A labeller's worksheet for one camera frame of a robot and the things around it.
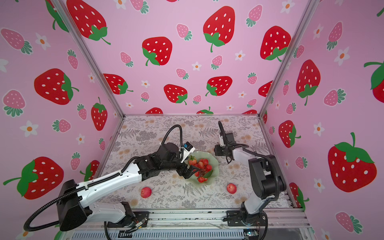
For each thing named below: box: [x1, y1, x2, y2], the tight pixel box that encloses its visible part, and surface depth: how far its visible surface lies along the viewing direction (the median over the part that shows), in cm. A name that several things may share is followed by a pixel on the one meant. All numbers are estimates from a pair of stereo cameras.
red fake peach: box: [140, 187, 152, 199], surface depth 81 cm
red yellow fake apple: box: [226, 183, 237, 194], surface depth 82 cm
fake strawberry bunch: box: [188, 155, 214, 183], surface depth 85 cm
